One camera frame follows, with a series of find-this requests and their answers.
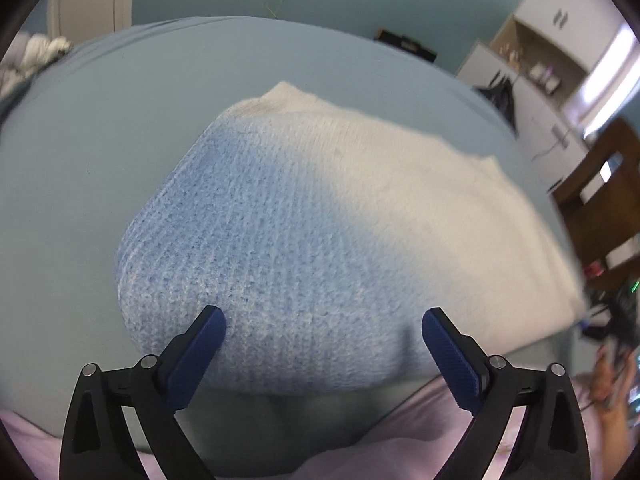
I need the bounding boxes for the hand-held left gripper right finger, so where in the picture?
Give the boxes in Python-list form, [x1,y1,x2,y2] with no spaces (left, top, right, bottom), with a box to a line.
[421,307,592,480]

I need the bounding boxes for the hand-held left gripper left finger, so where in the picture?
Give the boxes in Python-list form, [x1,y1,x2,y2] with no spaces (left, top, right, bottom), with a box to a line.
[59,305,227,480]

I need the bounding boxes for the blue and cream knit sweater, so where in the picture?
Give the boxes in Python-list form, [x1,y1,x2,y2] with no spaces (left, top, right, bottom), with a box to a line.
[114,80,588,396]

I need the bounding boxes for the person's right hand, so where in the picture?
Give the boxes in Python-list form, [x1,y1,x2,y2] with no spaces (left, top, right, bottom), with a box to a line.
[590,347,640,480]

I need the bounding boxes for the pink floral quilt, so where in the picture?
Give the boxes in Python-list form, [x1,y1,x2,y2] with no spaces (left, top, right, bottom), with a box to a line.
[0,360,621,480]

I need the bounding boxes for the brown wooden chair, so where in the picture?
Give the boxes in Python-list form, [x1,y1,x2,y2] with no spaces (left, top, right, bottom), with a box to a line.
[550,117,640,291]

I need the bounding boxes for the bed with teal sheet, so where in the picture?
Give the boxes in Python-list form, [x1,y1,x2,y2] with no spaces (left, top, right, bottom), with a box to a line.
[0,15,586,441]

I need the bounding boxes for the black plastic bag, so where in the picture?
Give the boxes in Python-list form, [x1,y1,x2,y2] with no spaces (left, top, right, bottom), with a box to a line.
[475,70,518,136]

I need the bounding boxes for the black and grey box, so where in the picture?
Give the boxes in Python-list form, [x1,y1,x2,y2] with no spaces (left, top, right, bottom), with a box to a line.
[375,28,437,61]

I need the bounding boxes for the white puffer jacket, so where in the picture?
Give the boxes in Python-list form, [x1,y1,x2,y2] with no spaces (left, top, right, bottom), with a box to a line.
[0,35,73,86]

